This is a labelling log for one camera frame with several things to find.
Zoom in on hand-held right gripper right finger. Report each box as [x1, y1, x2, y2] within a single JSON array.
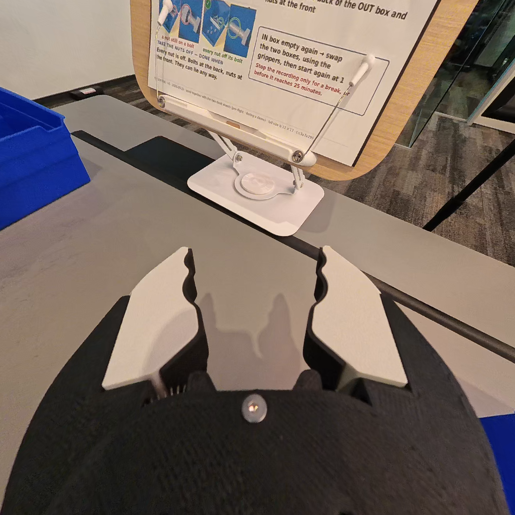
[[304, 245, 409, 397]]

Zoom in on wooden backing board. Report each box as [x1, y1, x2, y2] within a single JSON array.
[[130, 0, 479, 182]]

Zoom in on printed instruction sheet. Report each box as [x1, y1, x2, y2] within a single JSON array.
[[147, 0, 441, 167]]

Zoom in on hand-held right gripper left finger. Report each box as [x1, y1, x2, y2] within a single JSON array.
[[101, 247, 210, 397]]

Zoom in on green glass partition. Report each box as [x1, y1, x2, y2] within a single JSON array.
[[406, 0, 515, 149]]

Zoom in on blue plastic bin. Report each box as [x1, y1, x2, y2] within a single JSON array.
[[0, 86, 91, 230], [479, 414, 515, 515]]

